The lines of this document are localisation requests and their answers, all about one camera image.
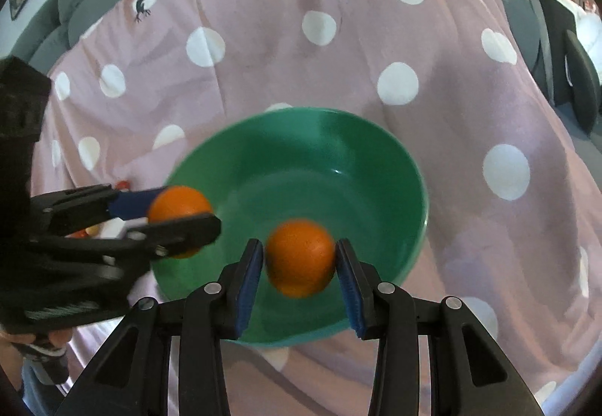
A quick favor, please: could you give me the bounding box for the orange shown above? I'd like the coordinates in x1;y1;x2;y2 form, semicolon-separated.
146;184;214;260
265;218;336;299

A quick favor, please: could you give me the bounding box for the red cherry tomato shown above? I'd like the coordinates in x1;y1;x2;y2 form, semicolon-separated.
114;180;131;190

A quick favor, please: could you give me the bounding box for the left hand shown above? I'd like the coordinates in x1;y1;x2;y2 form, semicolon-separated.
1;328;73;349

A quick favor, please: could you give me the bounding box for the green bowl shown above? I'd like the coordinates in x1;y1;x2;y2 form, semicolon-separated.
151;107;431;348

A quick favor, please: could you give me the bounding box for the pink polka dot blanket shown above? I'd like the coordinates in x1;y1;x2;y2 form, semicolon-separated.
32;0;601;415

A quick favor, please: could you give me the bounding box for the black office chair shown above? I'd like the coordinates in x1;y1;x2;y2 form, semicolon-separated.
539;0;601;137

